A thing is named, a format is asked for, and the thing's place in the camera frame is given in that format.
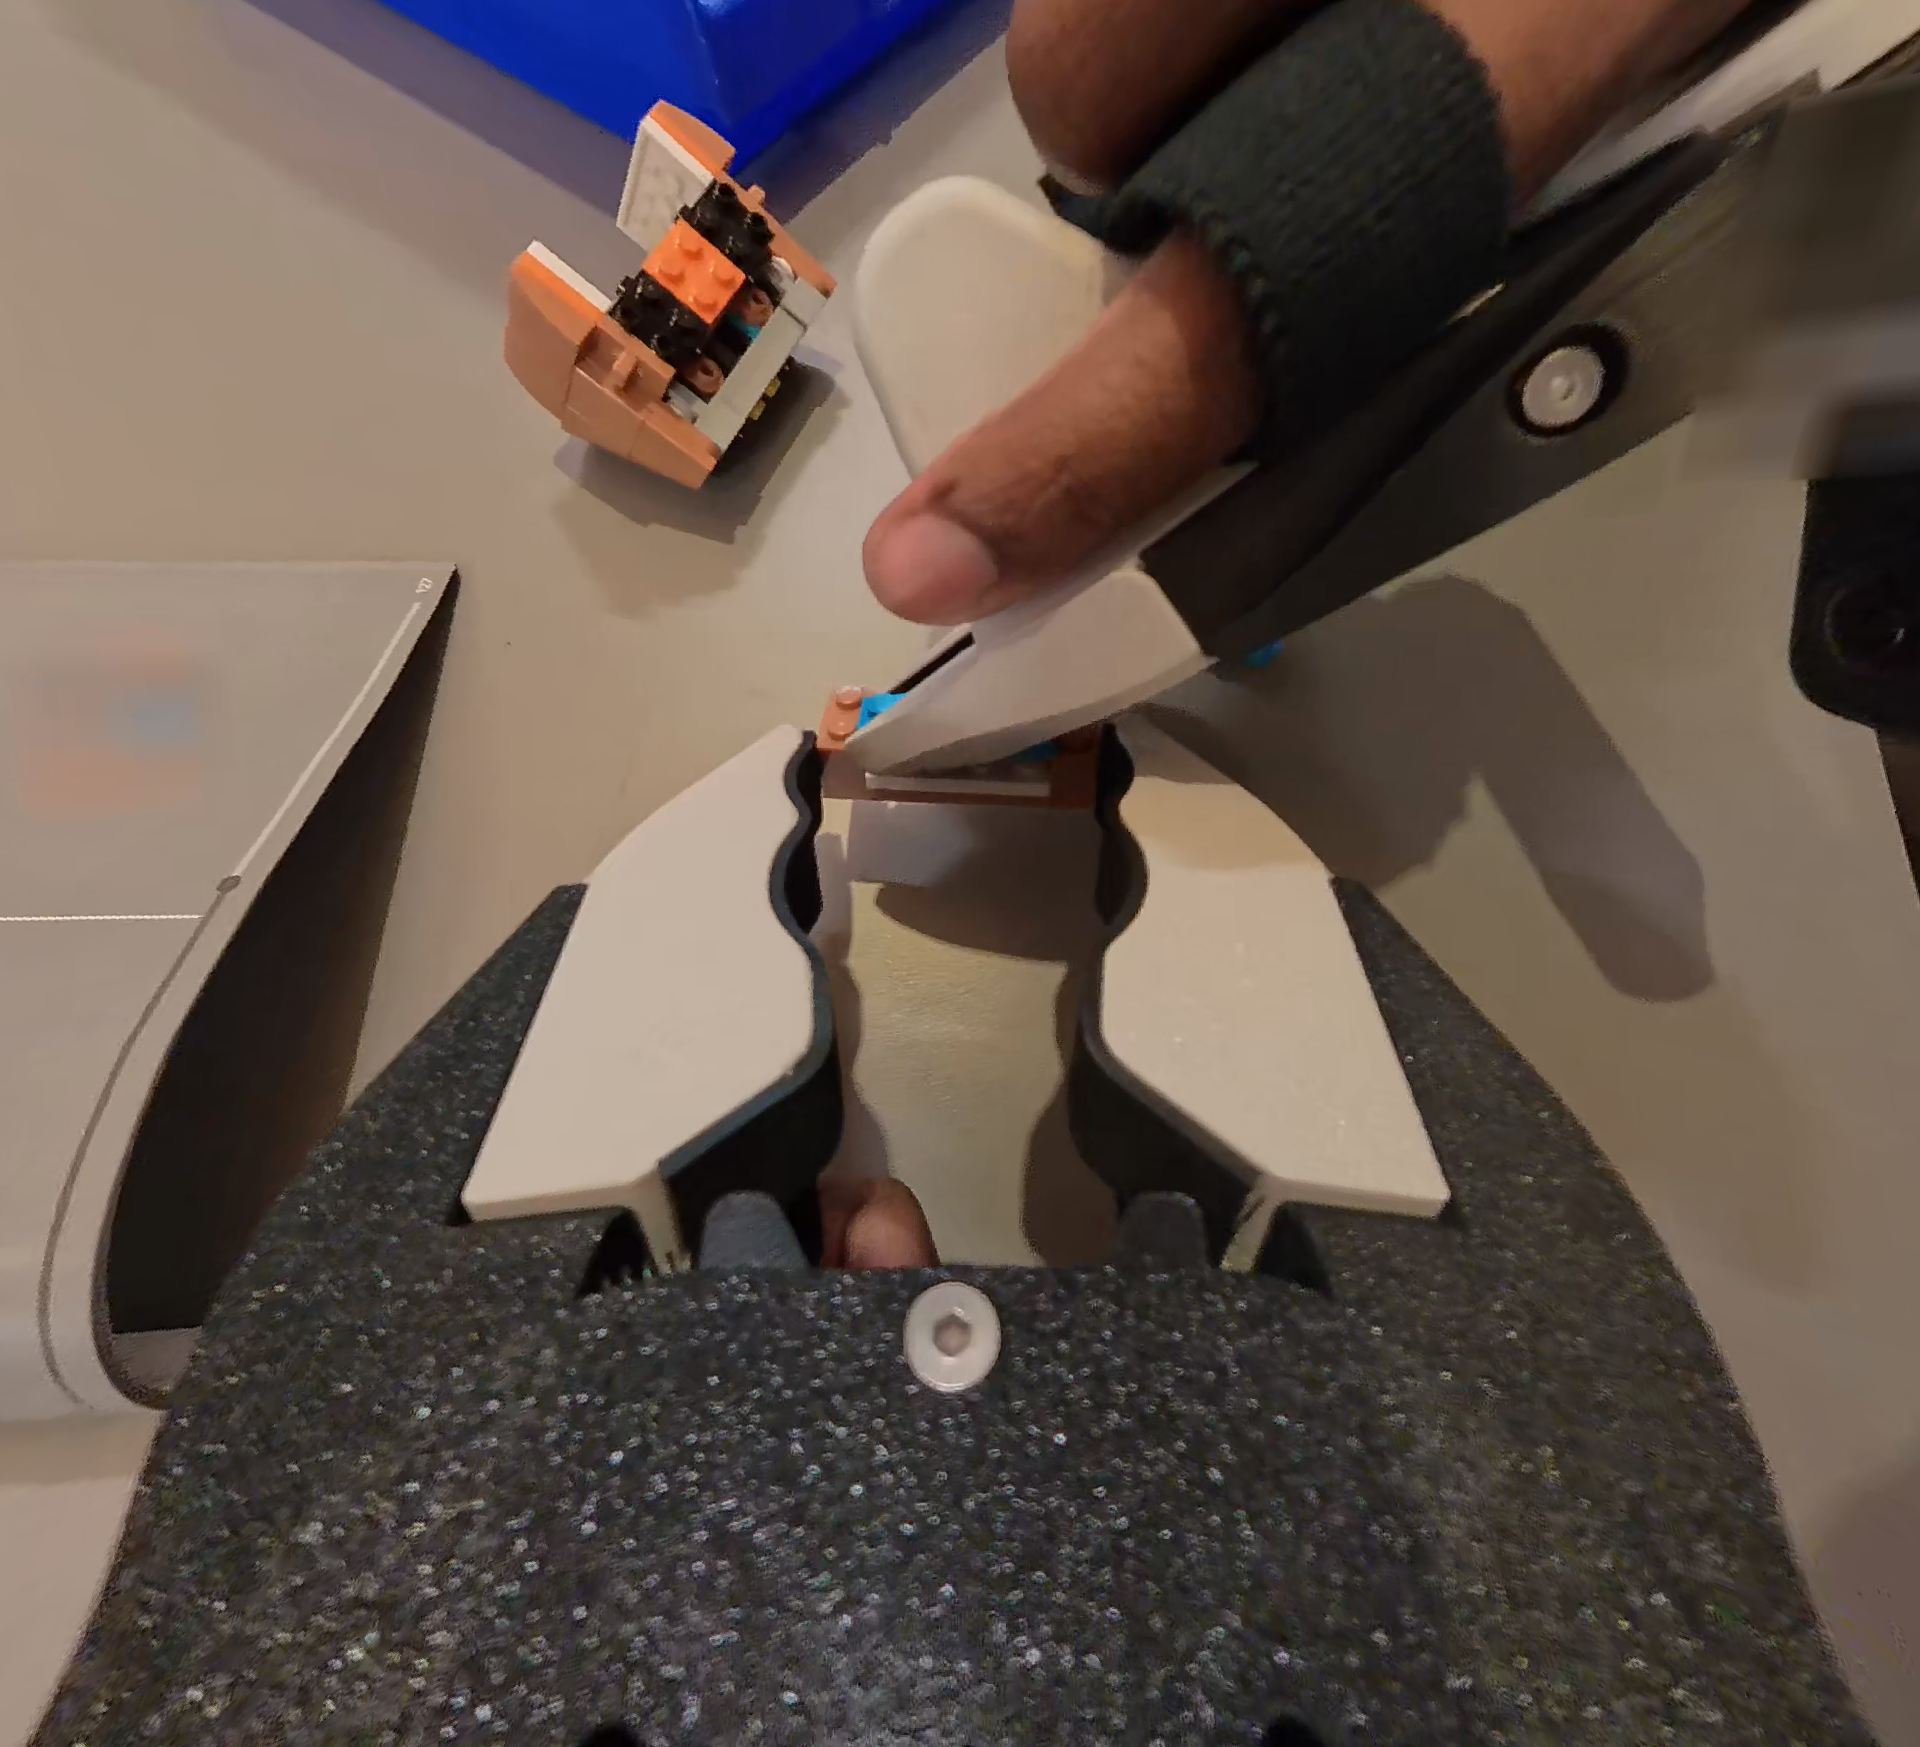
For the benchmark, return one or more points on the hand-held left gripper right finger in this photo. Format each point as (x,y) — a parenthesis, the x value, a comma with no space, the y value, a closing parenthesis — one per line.
(1260,1032)

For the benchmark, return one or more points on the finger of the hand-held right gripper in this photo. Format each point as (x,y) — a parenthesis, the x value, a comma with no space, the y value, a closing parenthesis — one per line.
(1052,670)

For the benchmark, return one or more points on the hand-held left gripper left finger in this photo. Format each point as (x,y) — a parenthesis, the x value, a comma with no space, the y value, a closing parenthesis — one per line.
(645,1008)

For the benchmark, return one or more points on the long orange studded plate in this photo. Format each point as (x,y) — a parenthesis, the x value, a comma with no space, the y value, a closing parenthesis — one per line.
(970,791)

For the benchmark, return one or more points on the long blue brick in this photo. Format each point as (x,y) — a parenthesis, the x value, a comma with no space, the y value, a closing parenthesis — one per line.
(1260,657)

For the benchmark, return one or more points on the tan two-stud brick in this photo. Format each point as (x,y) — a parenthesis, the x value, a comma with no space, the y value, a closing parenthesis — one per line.
(844,717)

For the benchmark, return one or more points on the grey instruction booklet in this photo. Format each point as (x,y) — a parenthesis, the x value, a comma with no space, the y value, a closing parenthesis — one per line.
(148,1032)

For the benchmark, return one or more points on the brown toy brick model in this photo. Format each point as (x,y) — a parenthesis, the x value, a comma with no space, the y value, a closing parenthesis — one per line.
(602,383)

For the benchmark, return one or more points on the grey desk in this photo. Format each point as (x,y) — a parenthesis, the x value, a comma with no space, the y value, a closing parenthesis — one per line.
(300,274)

